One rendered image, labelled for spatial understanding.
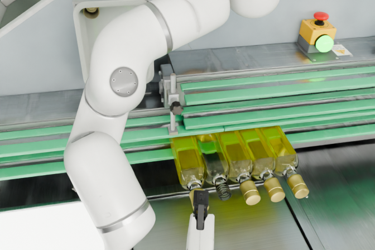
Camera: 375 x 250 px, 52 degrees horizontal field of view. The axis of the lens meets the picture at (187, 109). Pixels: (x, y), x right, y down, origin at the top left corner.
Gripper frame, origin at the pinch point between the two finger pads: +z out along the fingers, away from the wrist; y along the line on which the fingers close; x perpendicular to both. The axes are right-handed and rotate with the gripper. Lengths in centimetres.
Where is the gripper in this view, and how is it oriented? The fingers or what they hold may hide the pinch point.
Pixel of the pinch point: (200, 205)
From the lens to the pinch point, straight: 85.1
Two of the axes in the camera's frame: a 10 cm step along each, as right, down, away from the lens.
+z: 0.6, -6.1, 7.9
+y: 0.2, -7.9, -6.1
